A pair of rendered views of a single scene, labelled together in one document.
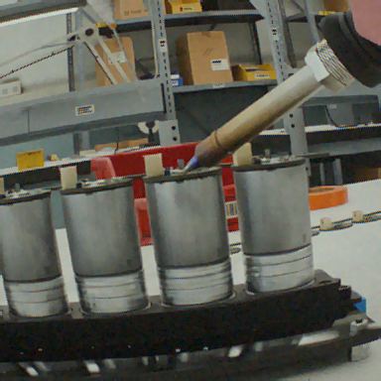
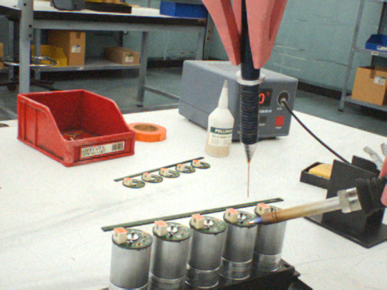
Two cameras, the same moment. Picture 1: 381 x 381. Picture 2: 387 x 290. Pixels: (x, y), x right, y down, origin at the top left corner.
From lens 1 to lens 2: 0.25 m
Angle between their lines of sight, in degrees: 32
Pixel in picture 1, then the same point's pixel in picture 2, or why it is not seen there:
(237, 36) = not seen: outside the picture
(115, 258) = (218, 261)
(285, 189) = (282, 228)
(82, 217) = (209, 244)
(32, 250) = (183, 262)
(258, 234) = (267, 246)
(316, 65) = (344, 204)
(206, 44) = not seen: outside the picture
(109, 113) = not seen: outside the picture
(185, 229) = (245, 247)
